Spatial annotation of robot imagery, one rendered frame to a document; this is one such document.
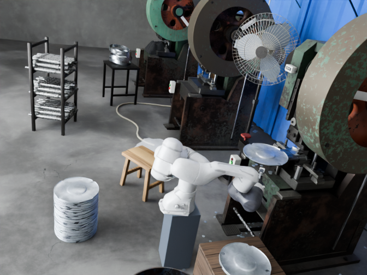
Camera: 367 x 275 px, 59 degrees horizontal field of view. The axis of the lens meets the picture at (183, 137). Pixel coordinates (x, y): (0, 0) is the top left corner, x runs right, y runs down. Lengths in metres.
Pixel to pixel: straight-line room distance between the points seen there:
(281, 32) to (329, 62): 1.21
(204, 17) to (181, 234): 1.93
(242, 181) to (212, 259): 0.54
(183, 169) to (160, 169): 0.12
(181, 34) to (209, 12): 1.83
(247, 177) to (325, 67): 0.61
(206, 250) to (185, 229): 0.20
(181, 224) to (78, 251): 0.74
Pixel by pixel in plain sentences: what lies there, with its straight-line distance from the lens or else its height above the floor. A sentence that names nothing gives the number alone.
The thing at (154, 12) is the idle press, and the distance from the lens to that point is 4.76.
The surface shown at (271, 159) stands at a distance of 2.14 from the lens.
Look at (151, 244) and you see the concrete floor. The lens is 2.45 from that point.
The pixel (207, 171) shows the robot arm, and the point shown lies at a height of 0.93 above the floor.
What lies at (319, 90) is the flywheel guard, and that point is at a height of 1.36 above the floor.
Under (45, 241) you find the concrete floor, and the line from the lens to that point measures 2.48.
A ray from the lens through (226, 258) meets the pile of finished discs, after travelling 1.95.
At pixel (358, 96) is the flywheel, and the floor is 1.35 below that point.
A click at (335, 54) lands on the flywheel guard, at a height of 1.51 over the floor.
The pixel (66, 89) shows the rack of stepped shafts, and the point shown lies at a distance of 3.69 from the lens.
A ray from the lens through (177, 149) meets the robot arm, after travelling 1.55.
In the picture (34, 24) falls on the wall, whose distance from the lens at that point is 8.30.
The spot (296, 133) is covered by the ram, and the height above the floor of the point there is 0.95.
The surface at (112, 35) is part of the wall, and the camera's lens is 8.35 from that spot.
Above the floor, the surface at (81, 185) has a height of 0.35.
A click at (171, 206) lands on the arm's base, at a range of 1.99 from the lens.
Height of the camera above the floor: 1.70
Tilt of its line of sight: 25 degrees down
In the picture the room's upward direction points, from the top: 10 degrees clockwise
